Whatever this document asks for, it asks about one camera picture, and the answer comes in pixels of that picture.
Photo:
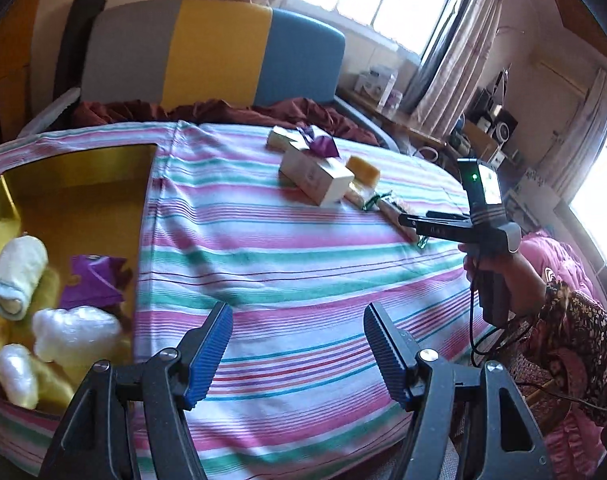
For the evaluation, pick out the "white appliance box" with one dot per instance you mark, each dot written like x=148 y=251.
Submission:
x=373 y=87

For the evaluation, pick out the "cracker packet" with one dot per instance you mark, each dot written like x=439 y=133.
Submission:
x=398 y=215
x=356 y=197

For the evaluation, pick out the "yellow sponge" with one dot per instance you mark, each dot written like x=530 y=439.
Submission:
x=363 y=169

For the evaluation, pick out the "black rolled mat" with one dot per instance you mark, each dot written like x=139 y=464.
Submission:
x=78 y=40

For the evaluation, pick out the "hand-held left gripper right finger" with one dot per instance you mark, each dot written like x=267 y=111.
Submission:
x=388 y=355

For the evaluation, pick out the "person's right forearm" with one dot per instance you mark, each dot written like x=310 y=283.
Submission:
x=573 y=340

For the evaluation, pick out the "white towel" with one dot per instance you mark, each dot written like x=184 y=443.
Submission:
x=18 y=275

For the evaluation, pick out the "grey yellow blue sofa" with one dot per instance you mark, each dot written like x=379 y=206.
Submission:
x=208 y=50

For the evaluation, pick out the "small purple cup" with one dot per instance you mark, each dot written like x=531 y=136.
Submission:
x=394 y=101

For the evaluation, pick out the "cardboard box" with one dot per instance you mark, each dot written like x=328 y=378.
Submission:
x=481 y=142

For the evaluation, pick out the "maroon blanket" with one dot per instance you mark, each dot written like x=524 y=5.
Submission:
x=223 y=110

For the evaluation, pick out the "pink quilted blanket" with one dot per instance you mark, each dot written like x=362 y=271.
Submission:
x=558 y=260

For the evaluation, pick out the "person's right hand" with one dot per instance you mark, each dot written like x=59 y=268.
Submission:
x=526 y=285

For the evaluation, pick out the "striped tablecloth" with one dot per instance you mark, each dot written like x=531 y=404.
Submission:
x=283 y=270

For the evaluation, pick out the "green ribbon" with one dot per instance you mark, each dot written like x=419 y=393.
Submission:
x=376 y=202

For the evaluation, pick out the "large white box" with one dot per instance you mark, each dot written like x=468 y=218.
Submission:
x=313 y=177

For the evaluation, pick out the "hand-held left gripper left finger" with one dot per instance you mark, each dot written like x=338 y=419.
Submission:
x=208 y=355

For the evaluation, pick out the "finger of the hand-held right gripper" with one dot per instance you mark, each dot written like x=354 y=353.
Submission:
x=433 y=227
x=448 y=215

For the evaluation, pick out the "wooden wardrobe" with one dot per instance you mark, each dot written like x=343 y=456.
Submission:
x=8 y=70

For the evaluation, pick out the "wooden side table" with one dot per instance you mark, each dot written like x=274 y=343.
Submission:
x=408 y=127

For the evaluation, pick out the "black silver stereo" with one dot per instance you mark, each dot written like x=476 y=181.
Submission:
x=498 y=120

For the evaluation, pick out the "window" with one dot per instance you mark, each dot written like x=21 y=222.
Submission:
x=383 y=0
x=601 y=195

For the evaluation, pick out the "golden tin box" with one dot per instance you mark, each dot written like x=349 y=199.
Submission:
x=83 y=200

